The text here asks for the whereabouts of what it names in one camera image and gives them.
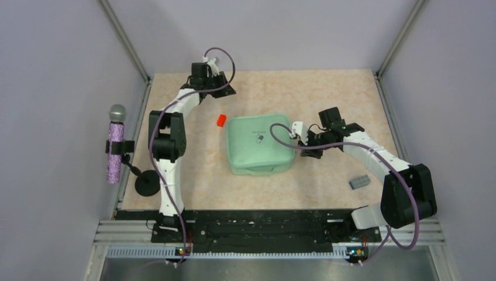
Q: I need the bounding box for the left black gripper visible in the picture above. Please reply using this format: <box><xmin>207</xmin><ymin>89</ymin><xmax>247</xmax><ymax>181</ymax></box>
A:
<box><xmin>204</xmin><ymin>71</ymin><xmax>236</xmax><ymax>99</ymax></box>

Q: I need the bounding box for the mint green medicine case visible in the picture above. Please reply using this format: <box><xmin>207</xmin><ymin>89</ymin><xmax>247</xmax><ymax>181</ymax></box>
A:
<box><xmin>226</xmin><ymin>114</ymin><xmax>295</xmax><ymax>176</ymax></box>

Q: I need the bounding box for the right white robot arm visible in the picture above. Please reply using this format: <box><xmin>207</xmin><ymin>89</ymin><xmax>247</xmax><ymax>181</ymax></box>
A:
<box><xmin>290</xmin><ymin>107</ymin><xmax>438</xmax><ymax>241</ymax></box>

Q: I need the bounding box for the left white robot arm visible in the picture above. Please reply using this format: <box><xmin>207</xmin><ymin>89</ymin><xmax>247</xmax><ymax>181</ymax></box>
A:
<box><xmin>148</xmin><ymin>57</ymin><xmax>236</xmax><ymax>242</ymax></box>

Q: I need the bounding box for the orange red small box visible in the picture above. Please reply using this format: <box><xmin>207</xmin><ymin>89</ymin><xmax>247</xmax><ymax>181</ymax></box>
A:
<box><xmin>216</xmin><ymin>114</ymin><xmax>227</xmax><ymax>128</ymax></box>

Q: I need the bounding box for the grey blue pill blister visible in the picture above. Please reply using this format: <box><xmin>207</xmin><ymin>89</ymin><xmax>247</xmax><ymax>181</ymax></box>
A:
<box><xmin>349</xmin><ymin>174</ymin><xmax>371</xmax><ymax>190</ymax></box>

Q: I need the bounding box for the purple glitter microphone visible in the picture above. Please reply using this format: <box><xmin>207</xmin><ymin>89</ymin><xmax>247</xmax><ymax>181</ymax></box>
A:
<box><xmin>106</xmin><ymin>104</ymin><xmax>126</xmax><ymax>184</ymax></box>

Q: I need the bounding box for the black microphone stand base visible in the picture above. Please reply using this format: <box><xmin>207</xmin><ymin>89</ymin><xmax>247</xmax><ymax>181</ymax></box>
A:
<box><xmin>135</xmin><ymin>170</ymin><xmax>160</xmax><ymax>197</ymax></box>

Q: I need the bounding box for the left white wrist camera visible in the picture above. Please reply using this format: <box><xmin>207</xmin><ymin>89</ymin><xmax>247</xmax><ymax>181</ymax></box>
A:
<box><xmin>202</xmin><ymin>56</ymin><xmax>220</xmax><ymax>78</ymax></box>

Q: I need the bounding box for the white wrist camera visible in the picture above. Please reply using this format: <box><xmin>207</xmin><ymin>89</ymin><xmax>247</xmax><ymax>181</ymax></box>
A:
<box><xmin>289</xmin><ymin>121</ymin><xmax>309</xmax><ymax>146</ymax></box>
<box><xmin>202</xmin><ymin>56</ymin><xmax>220</xmax><ymax>78</ymax></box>

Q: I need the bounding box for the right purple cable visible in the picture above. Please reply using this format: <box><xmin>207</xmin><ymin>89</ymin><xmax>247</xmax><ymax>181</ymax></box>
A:
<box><xmin>268</xmin><ymin>123</ymin><xmax>422</xmax><ymax>267</ymax></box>

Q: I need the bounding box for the purple cable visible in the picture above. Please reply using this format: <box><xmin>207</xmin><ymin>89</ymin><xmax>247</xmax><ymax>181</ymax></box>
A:
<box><xmin>268</xmin><ymin>123</ymin><xmax>422</xmax><ymax>267</ymax></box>
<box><xmin>147</xmin><ymin>46</ymin><xmax>236</xmax><ymax>268</ymax></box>

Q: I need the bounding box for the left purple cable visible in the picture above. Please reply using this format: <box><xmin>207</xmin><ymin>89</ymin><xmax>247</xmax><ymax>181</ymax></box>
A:
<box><xmin>147</xmin><ymin>46</ymin><xmax>236</xmax><ymax>268</ymax></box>

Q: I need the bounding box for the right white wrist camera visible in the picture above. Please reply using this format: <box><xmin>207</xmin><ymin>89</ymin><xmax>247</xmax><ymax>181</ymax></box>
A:
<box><xmin>289</xmin><ymin>121</ymin><xmax>309</xmax><ymax>146</ymax></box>

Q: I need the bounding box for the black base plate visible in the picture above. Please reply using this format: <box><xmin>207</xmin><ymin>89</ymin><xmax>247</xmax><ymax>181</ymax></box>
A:
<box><xmin>150</xmin><ymin>208</ymin><xmax>381</xmax><ymax>255</ymax></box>

